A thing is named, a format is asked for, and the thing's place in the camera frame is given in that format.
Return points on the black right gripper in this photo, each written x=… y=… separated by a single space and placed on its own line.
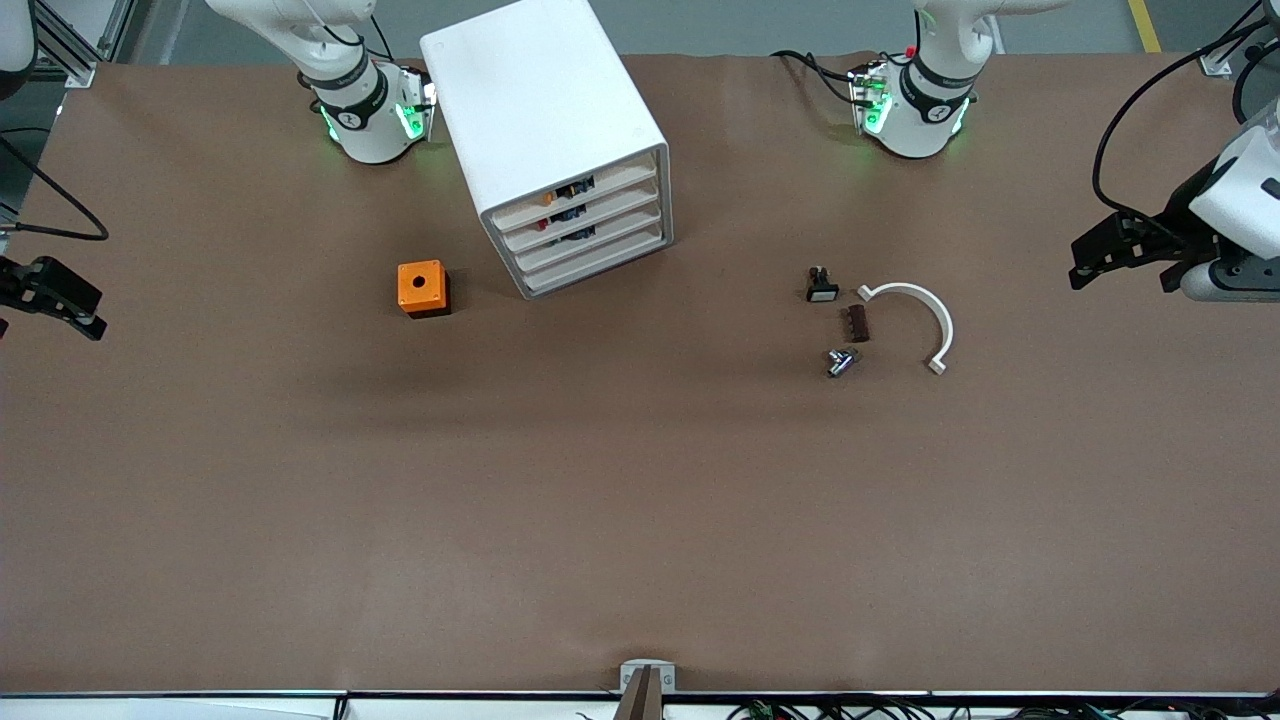
x=20 y=281

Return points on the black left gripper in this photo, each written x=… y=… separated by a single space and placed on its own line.
x=1183 y=214

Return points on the orange push button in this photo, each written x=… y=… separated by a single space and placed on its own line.
x=548 y=199

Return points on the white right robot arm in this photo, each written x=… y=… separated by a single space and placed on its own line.
x=365 y=125

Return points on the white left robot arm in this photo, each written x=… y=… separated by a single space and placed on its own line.
x=925 y=125

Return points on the black button with white cap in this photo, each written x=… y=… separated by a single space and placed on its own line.
x=822 y=291

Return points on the red push button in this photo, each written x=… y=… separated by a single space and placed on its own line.
x=560 y=215

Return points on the brown terminal block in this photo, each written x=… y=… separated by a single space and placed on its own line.
x=857 y=324

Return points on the orange box with hole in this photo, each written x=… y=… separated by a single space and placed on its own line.
x=420 y=285

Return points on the white curved bracket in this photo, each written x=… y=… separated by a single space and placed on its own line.
x=940 y=320

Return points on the aluminium frame profile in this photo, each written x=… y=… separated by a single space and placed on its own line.
x=80 y=72
x=1215 y=62

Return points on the silver key switch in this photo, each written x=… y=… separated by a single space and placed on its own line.
x=840 y=363

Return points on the white table edge rail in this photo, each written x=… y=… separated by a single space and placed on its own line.
x=200 y=708

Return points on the black switch part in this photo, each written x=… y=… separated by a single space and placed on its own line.
x=580 y=235

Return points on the grey metal table bracket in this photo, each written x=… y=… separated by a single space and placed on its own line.
x=630 y=672

